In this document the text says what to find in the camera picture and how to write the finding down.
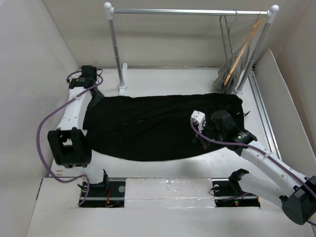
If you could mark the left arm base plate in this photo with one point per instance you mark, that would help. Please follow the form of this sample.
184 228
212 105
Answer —
99 196

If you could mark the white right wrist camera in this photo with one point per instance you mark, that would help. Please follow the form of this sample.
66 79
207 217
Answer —
198 119

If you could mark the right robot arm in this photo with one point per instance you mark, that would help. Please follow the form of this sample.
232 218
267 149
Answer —
292 191

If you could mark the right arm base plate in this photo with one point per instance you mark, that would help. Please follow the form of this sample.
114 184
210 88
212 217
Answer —
228 194

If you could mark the silver clothes rack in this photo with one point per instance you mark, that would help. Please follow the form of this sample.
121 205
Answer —
158 35

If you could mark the grey metal hanger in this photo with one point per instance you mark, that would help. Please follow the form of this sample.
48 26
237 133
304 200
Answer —
230 56

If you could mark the black trousers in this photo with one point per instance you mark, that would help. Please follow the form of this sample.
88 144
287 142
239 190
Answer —
154 128

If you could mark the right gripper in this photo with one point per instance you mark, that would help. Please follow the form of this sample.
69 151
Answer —
201 140

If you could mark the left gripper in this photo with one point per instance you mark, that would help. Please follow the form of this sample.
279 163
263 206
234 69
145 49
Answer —
99 97

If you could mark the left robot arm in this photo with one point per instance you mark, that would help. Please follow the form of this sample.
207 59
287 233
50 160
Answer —
70 147

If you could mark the wooden hanger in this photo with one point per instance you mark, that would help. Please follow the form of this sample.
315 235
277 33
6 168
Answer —
250 36

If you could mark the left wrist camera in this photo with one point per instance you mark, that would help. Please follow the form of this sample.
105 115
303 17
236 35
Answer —
89 71

